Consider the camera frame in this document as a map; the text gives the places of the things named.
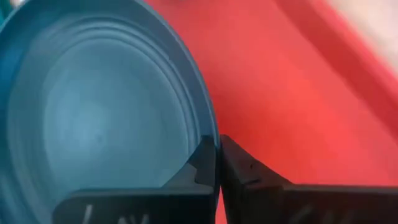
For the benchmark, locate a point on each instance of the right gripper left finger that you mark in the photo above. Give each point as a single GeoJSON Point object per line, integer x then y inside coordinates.
{"type": "Point", "coordinates": [174, 205]}

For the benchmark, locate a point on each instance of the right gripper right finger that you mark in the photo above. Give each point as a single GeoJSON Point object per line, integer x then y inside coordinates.
{"type": "Point", "coordinates": [264, 205]}

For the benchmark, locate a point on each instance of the red plastic tray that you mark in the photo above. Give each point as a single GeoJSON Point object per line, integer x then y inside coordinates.
{"type": "Point", "coordinates": [295, 109]}

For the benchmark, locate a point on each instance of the dark round plate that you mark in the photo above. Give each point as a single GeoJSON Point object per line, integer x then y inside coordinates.
{"type": "Point", "coordinates": [93, 109]}

